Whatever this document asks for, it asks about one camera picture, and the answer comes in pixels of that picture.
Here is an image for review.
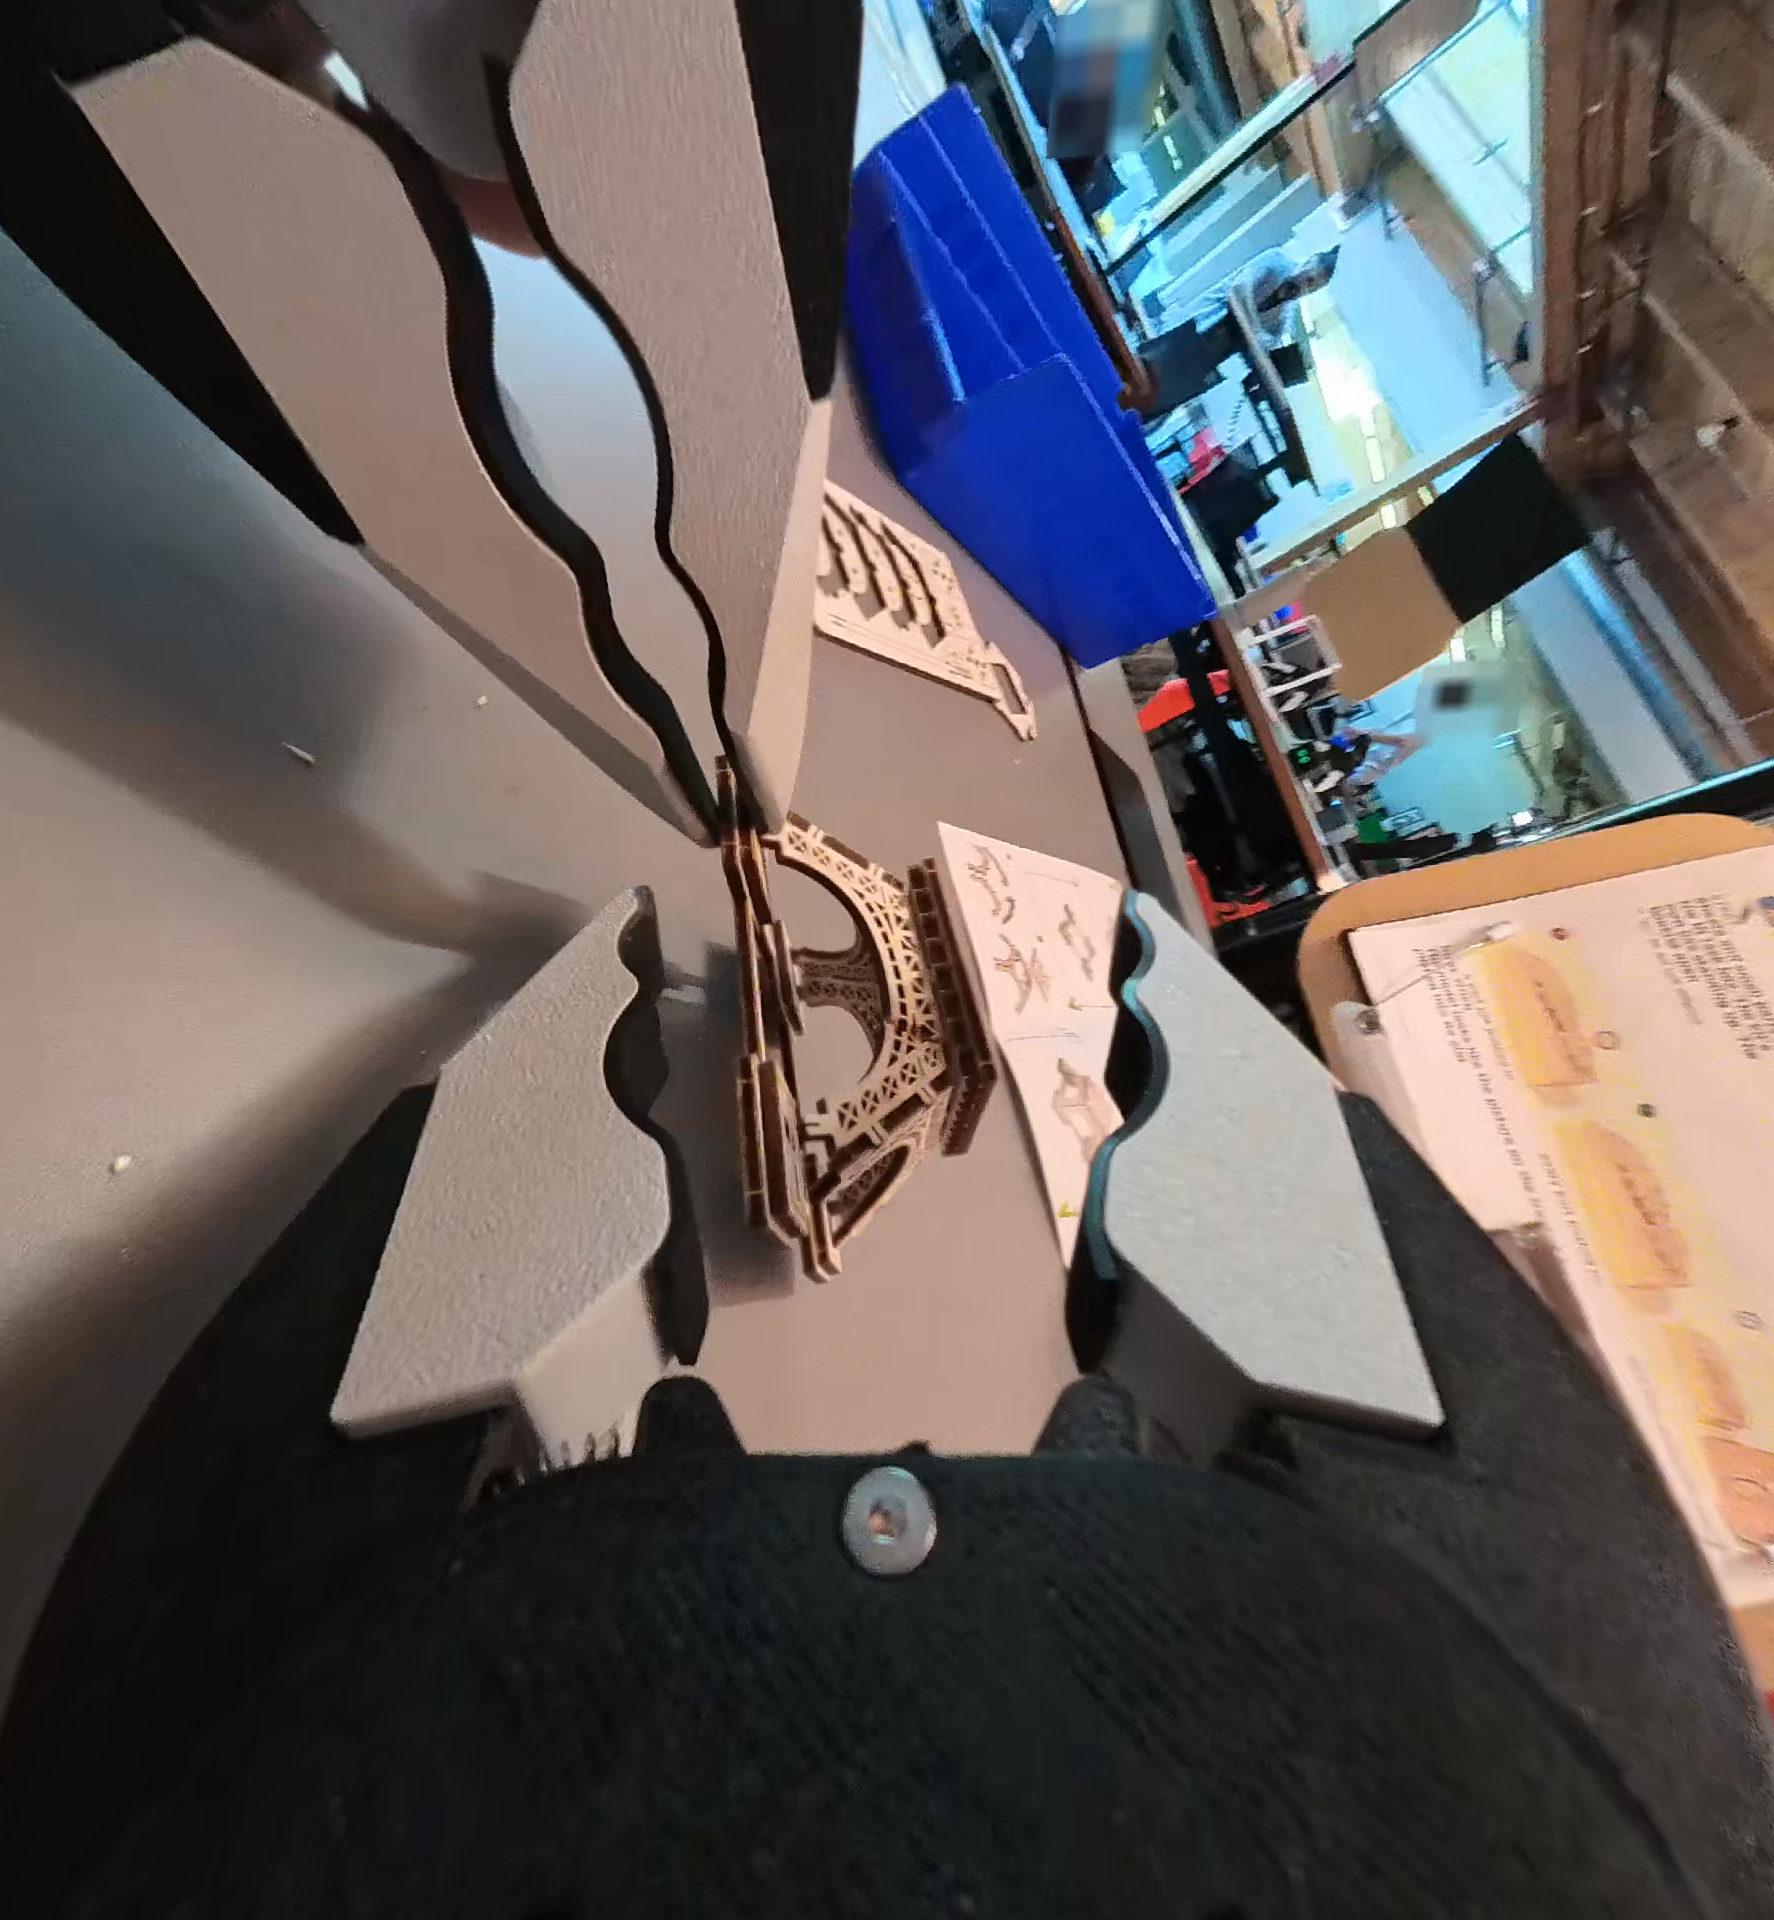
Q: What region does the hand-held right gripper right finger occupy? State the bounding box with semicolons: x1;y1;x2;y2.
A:
1066;889;1447;1468

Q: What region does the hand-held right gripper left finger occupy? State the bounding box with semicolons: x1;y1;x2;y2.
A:
329;884;711;1468

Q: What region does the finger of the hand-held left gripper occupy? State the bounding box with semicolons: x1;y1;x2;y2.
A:
65;37;724;845
484;0;839;819

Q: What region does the wooden tower base model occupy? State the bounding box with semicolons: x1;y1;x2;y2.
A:
714;756;1003;1286

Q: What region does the grey desk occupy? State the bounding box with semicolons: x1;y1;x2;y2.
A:
0;134;1219;1464

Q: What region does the person's left hand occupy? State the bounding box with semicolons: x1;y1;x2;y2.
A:
460;166;551;258

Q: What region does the folded paper assembly leaflet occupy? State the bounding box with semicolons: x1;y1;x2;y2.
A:
934;821;1139;1266

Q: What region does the laser-cut wooden puzzle sheet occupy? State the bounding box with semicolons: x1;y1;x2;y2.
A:
811;480;1041;746

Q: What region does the blue plastic bin with tag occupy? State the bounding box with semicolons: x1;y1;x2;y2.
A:
899;351;1219;671

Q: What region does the printed instruction sheet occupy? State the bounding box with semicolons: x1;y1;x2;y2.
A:
1344;832;1774;1612

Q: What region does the open instruction book on stand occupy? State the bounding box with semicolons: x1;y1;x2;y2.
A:
1301;817;1774;1692

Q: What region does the brown and black board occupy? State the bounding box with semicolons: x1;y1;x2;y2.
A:
1301;435;1594;700

